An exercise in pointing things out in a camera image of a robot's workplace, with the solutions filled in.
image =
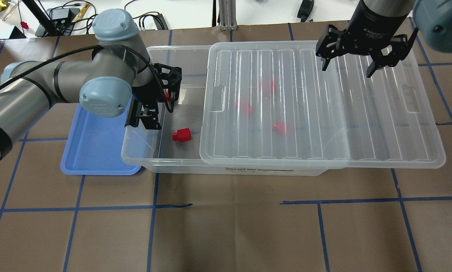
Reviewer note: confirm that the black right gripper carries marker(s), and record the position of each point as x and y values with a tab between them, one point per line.
373	19

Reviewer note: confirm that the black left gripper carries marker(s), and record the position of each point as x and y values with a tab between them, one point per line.
144	113

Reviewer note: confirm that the red block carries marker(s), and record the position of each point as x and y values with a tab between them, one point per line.
267	86
281	128
182	135
244	107

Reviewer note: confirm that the clear ribbed box lid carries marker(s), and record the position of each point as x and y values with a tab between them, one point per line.
389	120

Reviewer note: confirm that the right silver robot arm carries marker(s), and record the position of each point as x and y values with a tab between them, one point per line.
433	18

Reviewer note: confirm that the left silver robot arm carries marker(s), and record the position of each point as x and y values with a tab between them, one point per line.
103	78

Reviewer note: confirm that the clear plastic storage box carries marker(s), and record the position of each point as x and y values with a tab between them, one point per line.
216	77

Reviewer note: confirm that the blue plastic tray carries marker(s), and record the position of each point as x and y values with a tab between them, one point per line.
94	145

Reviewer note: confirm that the red block under lid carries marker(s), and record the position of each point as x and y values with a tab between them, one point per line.
267	86
244	107
281	128

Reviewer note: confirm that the black box latch handle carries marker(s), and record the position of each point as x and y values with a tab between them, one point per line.
129	117

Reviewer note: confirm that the aluminium frame post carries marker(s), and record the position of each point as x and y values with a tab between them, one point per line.
227	15

